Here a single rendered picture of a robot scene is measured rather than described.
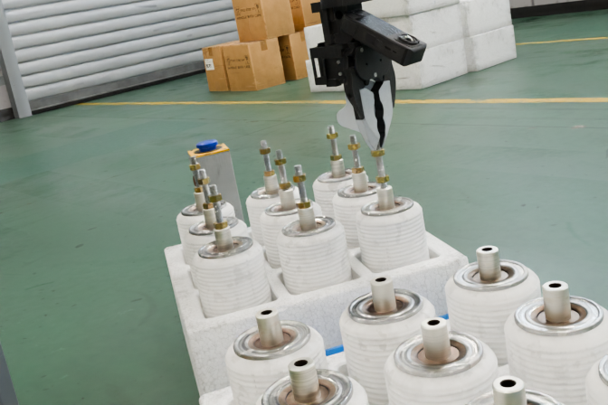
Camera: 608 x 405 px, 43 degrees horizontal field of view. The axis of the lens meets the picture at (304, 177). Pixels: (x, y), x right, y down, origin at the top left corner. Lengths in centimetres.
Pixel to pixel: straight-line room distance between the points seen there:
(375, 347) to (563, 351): 17
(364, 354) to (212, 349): 30
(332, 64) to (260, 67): 388
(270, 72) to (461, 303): 425
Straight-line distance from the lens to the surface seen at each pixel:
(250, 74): 493
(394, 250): 107
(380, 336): 74
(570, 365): 70
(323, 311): 102
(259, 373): 72
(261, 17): 499
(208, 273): 102
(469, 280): 81
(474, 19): 413
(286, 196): 116
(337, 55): 104
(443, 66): 393
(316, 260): 103
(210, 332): 100
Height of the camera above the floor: 57
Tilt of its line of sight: 14 degrees down
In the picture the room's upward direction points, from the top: 10 degrees counter-clockwise
